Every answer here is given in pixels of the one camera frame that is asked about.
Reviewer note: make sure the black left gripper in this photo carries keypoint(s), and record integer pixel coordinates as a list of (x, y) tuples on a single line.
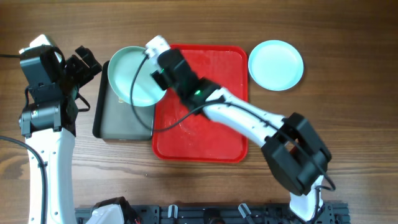
[(77, 63)]

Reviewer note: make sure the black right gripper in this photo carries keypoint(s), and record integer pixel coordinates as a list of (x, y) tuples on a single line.
[(158, 80)]

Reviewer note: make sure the mint plate back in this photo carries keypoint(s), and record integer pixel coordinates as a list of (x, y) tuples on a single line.
[(130, 77)]

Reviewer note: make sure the light blue plate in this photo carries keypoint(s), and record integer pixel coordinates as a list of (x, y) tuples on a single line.
[(276, 65)]

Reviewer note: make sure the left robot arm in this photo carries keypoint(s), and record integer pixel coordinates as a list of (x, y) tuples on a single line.
[(48, 126)]

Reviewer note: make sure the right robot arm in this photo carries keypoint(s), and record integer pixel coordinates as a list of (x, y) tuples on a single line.
[(296, 155)]

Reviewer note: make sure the red plastic tray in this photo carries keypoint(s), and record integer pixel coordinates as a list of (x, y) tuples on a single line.
[(198, 139)]

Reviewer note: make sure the black water tray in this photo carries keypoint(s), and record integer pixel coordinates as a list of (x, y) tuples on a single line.
[(115, 120)]

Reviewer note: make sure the black base frame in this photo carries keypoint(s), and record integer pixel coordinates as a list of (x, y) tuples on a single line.
[(331, 212)]

